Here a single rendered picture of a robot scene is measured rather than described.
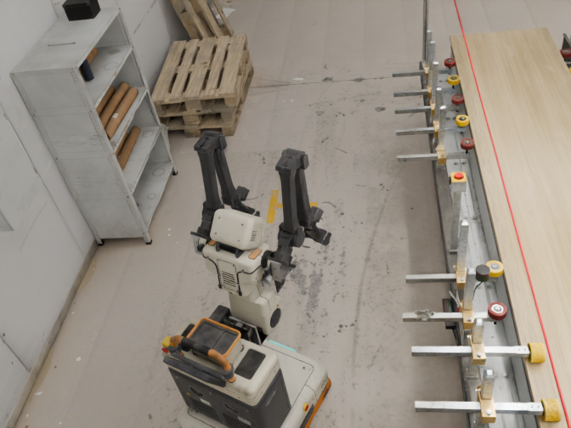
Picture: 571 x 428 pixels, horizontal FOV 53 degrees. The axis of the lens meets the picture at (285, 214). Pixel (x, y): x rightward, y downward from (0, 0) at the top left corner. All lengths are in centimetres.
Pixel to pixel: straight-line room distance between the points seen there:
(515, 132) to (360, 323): 151
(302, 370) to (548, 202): 159
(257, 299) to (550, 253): 142
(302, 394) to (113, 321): 160
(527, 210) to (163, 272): 257
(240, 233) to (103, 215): 220
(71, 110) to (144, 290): 136
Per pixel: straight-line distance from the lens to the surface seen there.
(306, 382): 326
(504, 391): 286
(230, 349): 266
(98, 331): 424
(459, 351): 254
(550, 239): 310
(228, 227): 255
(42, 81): 399
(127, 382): 391
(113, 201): 444
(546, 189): 337
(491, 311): 274
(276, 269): 254
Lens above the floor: 306
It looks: 42 degrees down
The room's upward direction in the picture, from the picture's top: 11 degrees counter-clockwise
